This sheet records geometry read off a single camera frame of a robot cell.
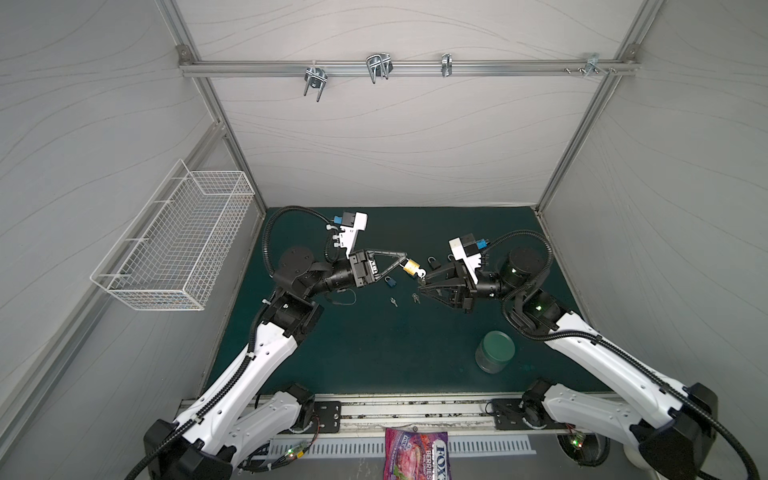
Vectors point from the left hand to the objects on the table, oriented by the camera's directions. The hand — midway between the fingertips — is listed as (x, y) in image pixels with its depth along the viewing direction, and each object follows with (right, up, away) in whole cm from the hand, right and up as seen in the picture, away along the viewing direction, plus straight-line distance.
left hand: (408, 257), depth 55 cm
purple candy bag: (+2, -46, +12) cm, 48 cm away
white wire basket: (-54, 0, +14) cm, 56 cm away
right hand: (+3, -4, +4) cm, 7 cm away
